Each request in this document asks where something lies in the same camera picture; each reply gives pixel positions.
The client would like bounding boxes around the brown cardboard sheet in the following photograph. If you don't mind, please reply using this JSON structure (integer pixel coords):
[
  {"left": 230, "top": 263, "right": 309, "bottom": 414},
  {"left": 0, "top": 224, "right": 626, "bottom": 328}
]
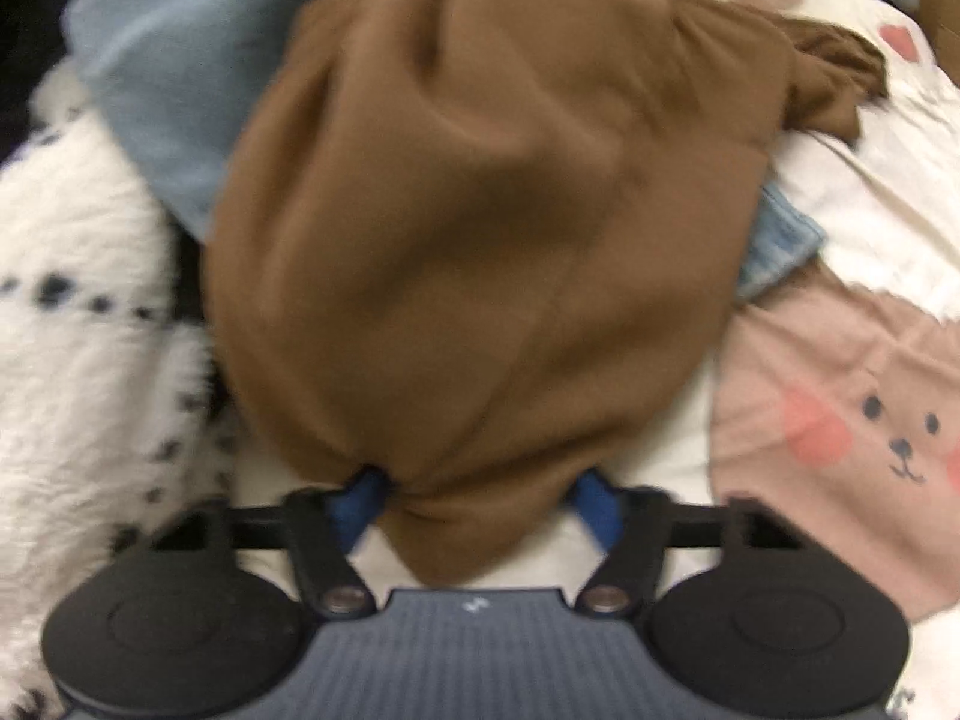
[{"left": 916, "top": 0, "right": 960, "bottom": 83}]

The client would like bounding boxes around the brown t-shirt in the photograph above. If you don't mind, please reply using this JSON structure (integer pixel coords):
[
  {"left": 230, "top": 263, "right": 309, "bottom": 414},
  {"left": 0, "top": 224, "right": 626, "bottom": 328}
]
[{"left": 205, "top": 0, "right": 887, "bottom": 585}]

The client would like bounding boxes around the cream bear print blanket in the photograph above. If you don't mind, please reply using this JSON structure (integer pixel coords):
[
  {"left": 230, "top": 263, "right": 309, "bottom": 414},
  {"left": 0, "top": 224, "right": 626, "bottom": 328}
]
[{"left": 231, "top": 0, "right": 960, "bottom": 720}]

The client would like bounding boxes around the blue denim garment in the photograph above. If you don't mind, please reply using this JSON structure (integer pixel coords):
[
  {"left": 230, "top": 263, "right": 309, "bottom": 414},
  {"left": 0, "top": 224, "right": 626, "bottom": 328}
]
[{"left": 736, "top": 182, "right": 827, "bottom": 304}]

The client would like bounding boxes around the grey-blue garment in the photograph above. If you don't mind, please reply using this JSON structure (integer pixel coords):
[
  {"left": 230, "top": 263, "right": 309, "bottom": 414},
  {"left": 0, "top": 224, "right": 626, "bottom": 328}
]
[{"left": 64, "top": 0, "right": 309, "bottom": 239}]

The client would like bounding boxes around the white fluffy dotted blanket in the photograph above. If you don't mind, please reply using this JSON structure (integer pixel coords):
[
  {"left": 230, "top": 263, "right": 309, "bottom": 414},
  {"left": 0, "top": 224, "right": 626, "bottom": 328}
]
[{"left": 2, "top": 62, "right": 224, "bottom": 718}]

